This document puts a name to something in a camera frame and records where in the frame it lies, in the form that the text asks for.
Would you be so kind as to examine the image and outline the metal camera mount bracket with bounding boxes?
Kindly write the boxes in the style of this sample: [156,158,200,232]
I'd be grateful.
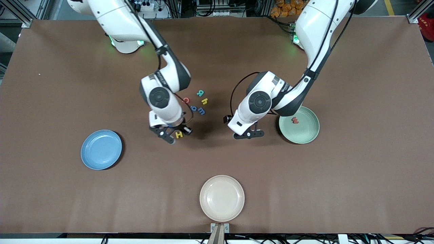
[210,223,230,244]

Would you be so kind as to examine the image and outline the orange packets pile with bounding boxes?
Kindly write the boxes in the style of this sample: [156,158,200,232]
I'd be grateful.
[270,0,307,18]

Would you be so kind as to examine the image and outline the red object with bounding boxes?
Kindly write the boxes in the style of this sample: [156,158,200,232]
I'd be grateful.
[418,14,434,33]

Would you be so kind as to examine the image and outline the blue plate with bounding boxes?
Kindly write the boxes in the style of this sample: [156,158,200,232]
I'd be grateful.
[80,129,122,170]

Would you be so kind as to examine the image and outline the black floor cables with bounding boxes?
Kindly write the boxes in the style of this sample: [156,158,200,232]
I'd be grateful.
[349,227,434,244]

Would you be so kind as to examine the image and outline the aluminium frame profile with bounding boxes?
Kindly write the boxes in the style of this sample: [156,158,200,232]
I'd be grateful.
[7,0,34,28]
[407,0,434,24]

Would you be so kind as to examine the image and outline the green plate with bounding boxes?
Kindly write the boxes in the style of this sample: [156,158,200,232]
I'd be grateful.
[278,105,320,144]

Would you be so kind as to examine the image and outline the white power strip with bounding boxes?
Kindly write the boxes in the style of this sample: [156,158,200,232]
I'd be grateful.
[134,0,156,12]

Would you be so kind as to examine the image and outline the beige plate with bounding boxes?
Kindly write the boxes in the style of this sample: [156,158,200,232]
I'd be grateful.
[199,175,245,223]

